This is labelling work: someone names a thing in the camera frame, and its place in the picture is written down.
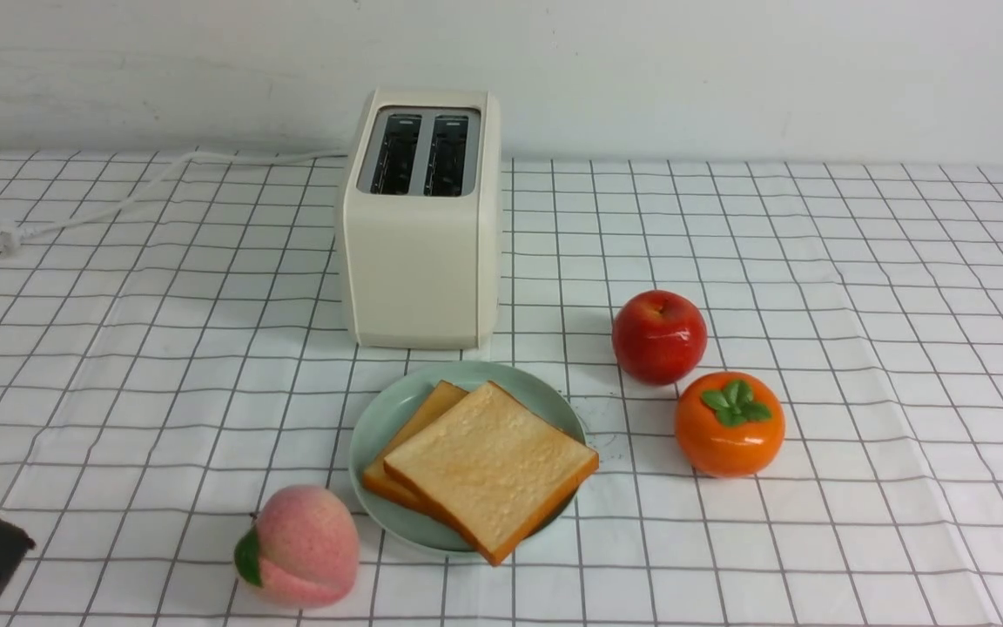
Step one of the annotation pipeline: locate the white grid tablecloth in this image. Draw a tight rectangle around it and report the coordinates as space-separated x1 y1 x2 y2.
0 152 1003 626

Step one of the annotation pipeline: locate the toast slice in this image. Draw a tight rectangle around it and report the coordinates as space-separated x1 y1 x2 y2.
361 381 468 523
385 381 600 566

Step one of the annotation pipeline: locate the light green plate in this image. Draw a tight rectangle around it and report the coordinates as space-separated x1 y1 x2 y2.
349 361 588 560

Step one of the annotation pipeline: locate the orange fake persimmon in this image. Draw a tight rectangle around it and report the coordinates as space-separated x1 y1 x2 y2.
674 372 787 479

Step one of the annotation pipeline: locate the red fake apple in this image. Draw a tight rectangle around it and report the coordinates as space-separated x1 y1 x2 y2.
610 289 709 388

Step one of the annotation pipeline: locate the white toaster power cord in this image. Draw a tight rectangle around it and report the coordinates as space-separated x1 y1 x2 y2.
0 150 350 258

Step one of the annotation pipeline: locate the cream white toaster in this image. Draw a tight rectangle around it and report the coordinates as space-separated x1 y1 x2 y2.
337 89 502 350

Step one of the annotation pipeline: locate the pink fake peach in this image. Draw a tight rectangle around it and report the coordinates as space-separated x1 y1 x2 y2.
233 484 360 610

